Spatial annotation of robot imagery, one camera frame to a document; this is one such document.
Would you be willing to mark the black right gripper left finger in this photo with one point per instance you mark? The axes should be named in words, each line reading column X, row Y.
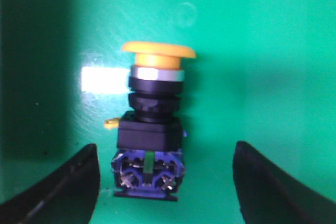
column 67, row 195

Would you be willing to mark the yellow push button switch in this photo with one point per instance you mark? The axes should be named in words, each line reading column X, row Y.
column 149, row 161

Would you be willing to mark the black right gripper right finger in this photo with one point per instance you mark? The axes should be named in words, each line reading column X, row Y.
column 267, row 194

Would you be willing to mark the green conveyor belt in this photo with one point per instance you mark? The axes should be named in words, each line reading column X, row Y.
column 264, row 73

